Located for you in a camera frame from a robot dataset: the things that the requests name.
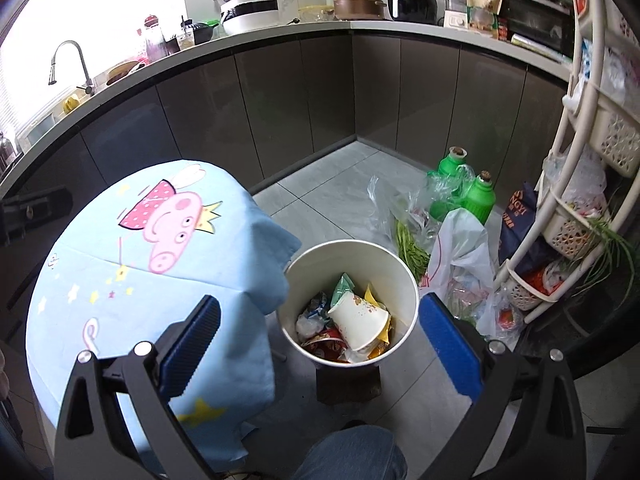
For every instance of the white paper bucket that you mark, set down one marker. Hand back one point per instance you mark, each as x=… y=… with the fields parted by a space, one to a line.
x=310 y=270

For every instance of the blue cartoon pig tablecloth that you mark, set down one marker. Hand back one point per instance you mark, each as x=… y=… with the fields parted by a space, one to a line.
x=150 y=300

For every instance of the clear bag with red packet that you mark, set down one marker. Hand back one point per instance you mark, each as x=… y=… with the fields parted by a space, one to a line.
x=510 y=322

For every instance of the dark kitchen cabinets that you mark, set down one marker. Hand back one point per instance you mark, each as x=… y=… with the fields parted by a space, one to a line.
x=325 y=85

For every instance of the bamboo steamer lid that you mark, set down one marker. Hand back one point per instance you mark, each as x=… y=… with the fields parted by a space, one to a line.
x=125 y=72

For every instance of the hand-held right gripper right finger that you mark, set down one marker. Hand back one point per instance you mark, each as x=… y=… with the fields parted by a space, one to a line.
x=450 y=350

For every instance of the green plastic bottle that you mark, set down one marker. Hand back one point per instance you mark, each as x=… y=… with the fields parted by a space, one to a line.
x=452 y=175
x=479 y=200

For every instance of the white paper cup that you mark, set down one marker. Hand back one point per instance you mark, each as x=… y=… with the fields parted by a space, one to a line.
x=357 y=320

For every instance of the snack package with green label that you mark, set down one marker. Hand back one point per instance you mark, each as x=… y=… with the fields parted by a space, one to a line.
x=484 y=10

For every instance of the black clay pot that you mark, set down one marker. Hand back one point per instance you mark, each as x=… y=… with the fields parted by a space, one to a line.
x=200 y=32

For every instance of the window with white blind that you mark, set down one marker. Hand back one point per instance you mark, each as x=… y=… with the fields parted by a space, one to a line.
x=75 y=0

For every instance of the clear plastic cup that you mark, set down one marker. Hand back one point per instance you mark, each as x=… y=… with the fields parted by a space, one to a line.
x=186 y=39

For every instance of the green snack bag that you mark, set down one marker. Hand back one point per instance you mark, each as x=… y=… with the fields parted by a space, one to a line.
x=342 y=290

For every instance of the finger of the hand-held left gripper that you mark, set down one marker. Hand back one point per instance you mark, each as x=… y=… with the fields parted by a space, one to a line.
x=35 y=212

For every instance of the green beans bunch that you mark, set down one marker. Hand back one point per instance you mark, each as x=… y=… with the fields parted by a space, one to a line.
x=412 y=252

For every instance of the black air fryer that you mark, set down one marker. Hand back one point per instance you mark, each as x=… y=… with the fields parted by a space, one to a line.
x=412 y=0

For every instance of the dark blue shopping bag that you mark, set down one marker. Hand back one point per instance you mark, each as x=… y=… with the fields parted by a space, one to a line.
x=517 y=230

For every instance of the white red plastic bag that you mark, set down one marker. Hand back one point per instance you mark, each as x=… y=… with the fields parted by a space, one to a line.
x=460 y=255

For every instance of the brown cooking pot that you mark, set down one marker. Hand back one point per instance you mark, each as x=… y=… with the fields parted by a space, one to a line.
x=357 y=5

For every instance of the glass jar with red lid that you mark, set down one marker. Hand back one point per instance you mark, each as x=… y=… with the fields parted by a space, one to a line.
x=155 y=40

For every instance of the black countertop oven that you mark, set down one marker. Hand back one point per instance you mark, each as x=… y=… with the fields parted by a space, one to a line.
x=537 y=22

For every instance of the steel kitchen faucet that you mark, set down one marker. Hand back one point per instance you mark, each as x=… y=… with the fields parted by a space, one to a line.
x=85 y=67

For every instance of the green onions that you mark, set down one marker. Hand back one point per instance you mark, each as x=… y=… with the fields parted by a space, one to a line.
x=615 y=250

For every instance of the white electric cooker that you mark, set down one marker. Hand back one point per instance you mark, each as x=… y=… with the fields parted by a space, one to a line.
x=250 y=15

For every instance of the white plastic storage rack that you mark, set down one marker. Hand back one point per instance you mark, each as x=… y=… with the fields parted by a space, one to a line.
x=585 y=110

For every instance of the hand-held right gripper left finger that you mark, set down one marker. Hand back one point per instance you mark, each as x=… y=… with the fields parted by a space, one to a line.
x=192 y=347

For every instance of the white food steamer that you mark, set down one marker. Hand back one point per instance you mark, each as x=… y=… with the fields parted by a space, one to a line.
x=457 y=5

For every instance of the person's leg in jeans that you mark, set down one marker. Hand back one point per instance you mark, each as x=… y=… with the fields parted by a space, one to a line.
x=350 y=455

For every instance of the yellow sponge holder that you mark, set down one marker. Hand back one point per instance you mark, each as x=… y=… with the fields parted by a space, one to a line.
x=71 y=104

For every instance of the clear plastic bag in rack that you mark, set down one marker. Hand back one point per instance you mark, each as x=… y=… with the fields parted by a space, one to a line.
x=575 y=180

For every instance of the yellow glass bowl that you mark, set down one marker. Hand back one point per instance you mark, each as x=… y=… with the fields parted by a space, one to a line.
x=316 y=14

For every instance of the grey kitchen countertop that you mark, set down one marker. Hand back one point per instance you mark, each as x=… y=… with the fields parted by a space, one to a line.
x=410 y=30

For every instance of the red snack wrapper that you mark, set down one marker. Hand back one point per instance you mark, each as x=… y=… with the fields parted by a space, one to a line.
x=325 y=347

